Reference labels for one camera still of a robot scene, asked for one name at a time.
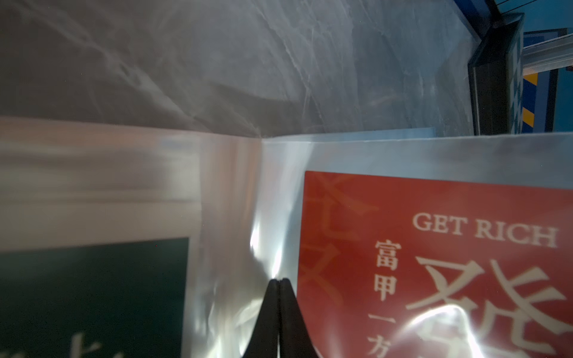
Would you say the right aluminium corner post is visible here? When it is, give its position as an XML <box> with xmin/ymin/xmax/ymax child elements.
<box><xmin>522</xmin><ymin>34</ymin><xmax>573</xmax><ymax>75</ymax></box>

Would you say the black white checkerboard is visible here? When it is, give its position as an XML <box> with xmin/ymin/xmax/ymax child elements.
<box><xmin>468</xmin><ymin>13</ymin><xmax>525</xmax><ymax>136</ymax></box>

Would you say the red card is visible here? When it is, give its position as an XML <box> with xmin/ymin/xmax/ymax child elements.
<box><xmin>297</xmin><ymin>172</ymin><xmax>572</xmax><ymax>357</ymax></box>

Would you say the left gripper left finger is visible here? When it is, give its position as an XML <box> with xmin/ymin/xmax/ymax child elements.
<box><xmin>243</xmin><ymin>279</ymin><xmax>280</xmax><ymax>358</ymax></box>

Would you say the dark green card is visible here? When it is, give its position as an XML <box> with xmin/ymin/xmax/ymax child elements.
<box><xmin>1</xmin><ymin>238</ymin><xmax>189</xmax><ymax>357</ymax></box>

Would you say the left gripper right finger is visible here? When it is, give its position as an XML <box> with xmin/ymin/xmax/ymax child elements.
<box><xmin>279</xmin><ymin>278</ymin><xmax>318</xmax><ymax>358</ymax></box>

